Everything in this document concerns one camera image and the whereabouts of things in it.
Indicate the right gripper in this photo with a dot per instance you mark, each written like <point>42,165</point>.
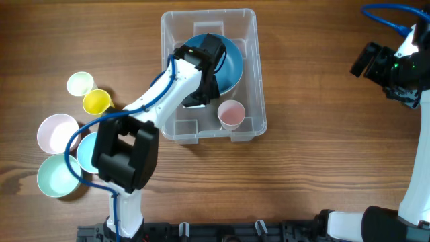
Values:
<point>377,54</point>

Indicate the yellow cup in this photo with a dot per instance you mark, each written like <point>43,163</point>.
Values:
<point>96,102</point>

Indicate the mint green small bowl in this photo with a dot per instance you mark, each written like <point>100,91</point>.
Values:
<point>54,178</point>

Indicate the clear plastic storage container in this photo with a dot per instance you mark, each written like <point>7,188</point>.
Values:
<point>188,126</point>

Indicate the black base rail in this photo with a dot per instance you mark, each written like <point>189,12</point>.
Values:
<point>257,231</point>

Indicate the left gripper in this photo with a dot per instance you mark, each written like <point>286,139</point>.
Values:
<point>213,92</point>

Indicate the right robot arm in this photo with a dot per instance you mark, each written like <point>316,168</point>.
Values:
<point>411,221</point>

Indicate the dark blue bowl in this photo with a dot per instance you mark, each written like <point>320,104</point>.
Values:
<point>230,68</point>

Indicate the pink small bowl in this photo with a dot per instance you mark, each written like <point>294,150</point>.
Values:
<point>55,131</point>

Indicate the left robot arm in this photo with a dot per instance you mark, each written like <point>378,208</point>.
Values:
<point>126,147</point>

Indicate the light blue small bowl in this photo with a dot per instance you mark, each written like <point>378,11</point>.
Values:
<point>85,153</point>

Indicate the white label in container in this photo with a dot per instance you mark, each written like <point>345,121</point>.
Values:
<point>197,106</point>

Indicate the pale green cup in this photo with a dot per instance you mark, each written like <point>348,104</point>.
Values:
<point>80,84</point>

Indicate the pink cup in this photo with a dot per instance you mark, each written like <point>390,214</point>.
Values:
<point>231,114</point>

